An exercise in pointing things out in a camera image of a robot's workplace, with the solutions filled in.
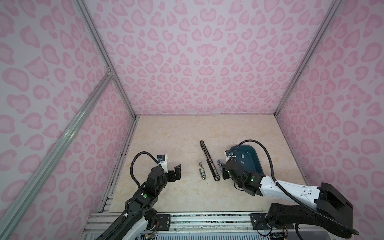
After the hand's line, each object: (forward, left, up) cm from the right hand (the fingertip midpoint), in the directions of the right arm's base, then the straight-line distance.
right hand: (223, 164), depth 83 cm
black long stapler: (+2, +7, -8) cm, 10 cm away
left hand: (-1, +27, +2) cm, 27 cm away
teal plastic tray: (+11, -18, -10) cm, 23 cm away
